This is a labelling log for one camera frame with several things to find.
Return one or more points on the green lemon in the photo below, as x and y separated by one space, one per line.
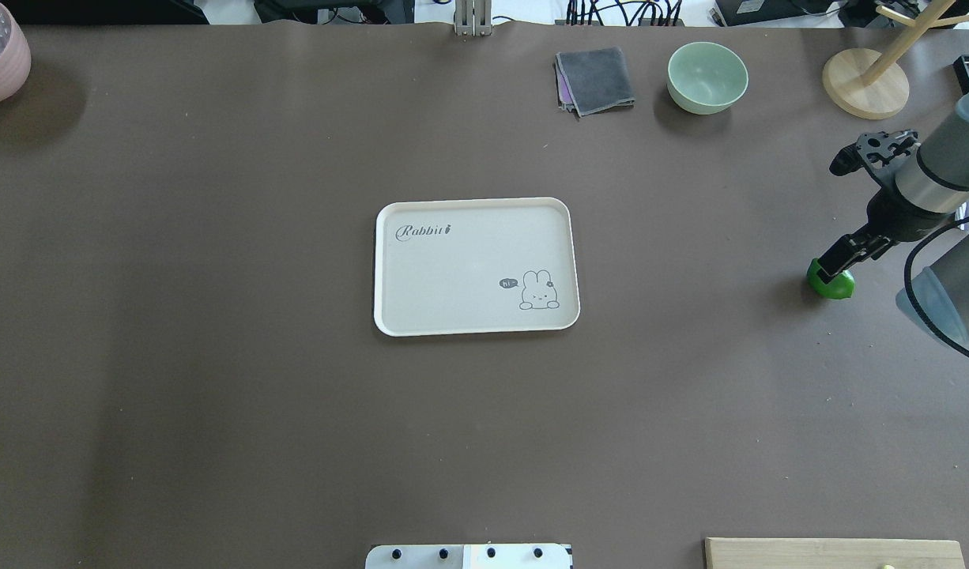
840 287

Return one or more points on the cream rabbit tray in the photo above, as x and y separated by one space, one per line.
474 266

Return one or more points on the pink bowl with ice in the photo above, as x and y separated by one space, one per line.
15 56

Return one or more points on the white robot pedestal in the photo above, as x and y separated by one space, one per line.
487 555

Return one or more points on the green ceramic bowl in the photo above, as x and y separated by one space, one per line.
705 78

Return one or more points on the wooden cup tree stand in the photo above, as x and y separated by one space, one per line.
869 84

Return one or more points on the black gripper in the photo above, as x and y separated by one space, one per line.
889 217

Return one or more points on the aluminium frame post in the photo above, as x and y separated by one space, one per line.
472 17

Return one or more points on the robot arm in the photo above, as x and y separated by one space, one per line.
922 183

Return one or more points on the wooden cutting board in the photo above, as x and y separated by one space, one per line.
727 552

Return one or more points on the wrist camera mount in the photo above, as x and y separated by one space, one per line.
880 153

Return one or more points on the grey folded cloth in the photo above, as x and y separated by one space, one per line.
593 81

